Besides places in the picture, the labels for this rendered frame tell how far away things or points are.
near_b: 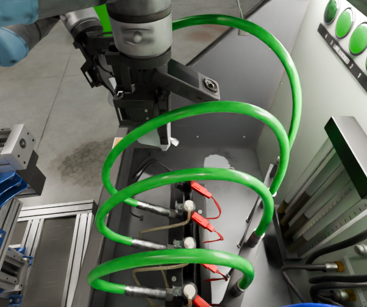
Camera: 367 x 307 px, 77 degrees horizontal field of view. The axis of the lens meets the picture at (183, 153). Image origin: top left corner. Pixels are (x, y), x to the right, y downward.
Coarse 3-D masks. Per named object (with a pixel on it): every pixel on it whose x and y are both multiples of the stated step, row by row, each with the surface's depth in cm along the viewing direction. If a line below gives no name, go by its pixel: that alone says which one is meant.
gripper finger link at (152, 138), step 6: (168, 126) 41; (150, 132) 41; (156, 132) 41; (168, 132) 41; (138, 138) 42; (144, 138) 42; (150, 138) 42; (156, 138) 42; (168, 138) 41; (150, 144) 43; (156, 144) 43; (168, 144) 42
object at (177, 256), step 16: (128, 256) 25; (144, 256) 24; (160, 256) 23; (176, 256) 23; (192, 256) 23; (208, 256) 23; (224, 256) 24; (240, 256) 25; (96, 272) 28; (112, 272) 27; (96, 288) 35; (112, 288) 38; (128, 288) 39; (144, 288) 41; (160, 288) 43; (240, 288) 35
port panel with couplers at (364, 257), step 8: (352, 248) 39; (360, 248) 34; (336, 256) 43; (344, 256) 41; (352, 256) 39; (360, 256) 37; (328, 264) 42; (336, 264) 42; (344, 264) 41; (352, 264) 39; (360, 264) 37; (328, 272) 46; (336, 272) 43; (344, 272) 41; (352, 272) 39; (360, 272) 37; (352, 288) 39; (360, 288) 37; (336, 296) 39; (344, 296) 38; (352, 296) 38; (360, 296) 37; (344, 304) 41; (352, 304) 39; (360, 304) 37
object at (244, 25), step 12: (180, 24) 37; (192, 24) 36; (228, 24) 34; (240, 24) 33; (252, 24) 33; (264, 36) 33; (276, 48) 34; (288, 60) 34; (288, 72) 36; (300, 84) 37; (300, 96) 38; (300, 108) 39; (288, 132) 44
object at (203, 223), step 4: (192, 216) 51; (196, 216) 51; (200, 216) 51; (196, 220) 51; (200, 220) 50; (204, 220) 50; (200, 224) 50; (204, 224) 50; (208, 224) 50; (204, 228) 50; (208, 228) 50; (212, 228) 50
